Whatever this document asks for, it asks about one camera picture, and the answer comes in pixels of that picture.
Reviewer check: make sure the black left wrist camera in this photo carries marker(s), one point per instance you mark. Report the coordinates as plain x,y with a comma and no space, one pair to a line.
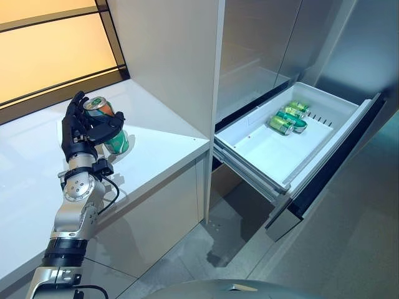
102,168

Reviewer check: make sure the amber window with black frame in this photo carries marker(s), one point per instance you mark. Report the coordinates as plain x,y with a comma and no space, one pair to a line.
46,56

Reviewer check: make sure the stainless steel fridge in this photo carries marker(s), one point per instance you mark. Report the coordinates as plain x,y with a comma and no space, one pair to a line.
265,40

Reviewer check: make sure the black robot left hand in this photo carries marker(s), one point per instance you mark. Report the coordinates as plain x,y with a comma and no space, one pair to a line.
74,130

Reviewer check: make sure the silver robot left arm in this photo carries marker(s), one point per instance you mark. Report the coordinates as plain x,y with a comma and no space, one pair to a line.
78,187

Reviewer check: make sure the orange and green drink can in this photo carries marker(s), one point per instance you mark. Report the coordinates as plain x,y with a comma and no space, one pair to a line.
100,107

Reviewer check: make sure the tall white cabinet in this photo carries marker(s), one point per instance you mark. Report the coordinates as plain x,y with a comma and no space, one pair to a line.
171,62

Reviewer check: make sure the grey robot torso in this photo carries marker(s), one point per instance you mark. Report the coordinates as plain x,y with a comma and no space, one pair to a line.
218,291

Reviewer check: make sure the light green drink can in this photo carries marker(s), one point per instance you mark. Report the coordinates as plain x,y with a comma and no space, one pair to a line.
280,125
300,107

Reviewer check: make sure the dark green drink can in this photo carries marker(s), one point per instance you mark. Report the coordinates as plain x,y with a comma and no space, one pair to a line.
293,120

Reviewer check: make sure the white fridge drawer bin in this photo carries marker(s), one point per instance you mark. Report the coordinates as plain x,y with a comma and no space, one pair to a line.
265,149

